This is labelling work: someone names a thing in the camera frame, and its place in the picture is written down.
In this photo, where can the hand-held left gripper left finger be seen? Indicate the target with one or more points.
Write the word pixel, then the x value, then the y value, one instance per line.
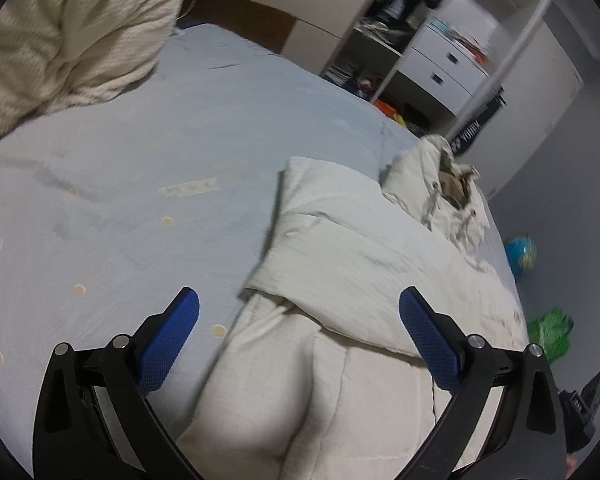
pixel 172 332

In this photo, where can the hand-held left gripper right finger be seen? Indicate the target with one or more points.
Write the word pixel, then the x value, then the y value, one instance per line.
pixel 425 335

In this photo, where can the cream hooded jacket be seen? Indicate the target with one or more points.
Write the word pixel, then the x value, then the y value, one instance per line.
pixel 340 260

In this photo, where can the clothes pile in wardrobe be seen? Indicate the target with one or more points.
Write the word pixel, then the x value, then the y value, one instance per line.
pixel 347 72

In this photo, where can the folded clothes on shelf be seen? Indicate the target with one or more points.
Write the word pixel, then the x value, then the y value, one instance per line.
pixel 380 30

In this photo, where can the green shopping bag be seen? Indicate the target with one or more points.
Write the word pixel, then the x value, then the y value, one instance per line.
pixel 552 332

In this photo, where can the blue globe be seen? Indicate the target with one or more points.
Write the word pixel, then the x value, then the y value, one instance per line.
pixel 521 255

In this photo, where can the bed with grey-blue sheet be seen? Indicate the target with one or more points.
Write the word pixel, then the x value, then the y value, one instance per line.
pixel 155 160

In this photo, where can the black racket bag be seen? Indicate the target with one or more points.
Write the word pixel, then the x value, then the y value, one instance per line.
pixel 472 130

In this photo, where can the white door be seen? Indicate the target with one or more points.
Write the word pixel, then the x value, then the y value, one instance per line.
pixel 535 110

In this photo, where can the white drawer unit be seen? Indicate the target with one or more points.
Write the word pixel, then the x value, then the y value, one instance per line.
pixel 440 67

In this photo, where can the pile of boxes and papers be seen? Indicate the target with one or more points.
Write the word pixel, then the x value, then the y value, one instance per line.
pixel 462 40

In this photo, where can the brown wooden headboard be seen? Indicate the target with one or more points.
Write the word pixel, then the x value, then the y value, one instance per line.
pixel 250 27

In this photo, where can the cream fleece blanket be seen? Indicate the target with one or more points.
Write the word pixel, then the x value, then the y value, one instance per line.
pixel 65 35

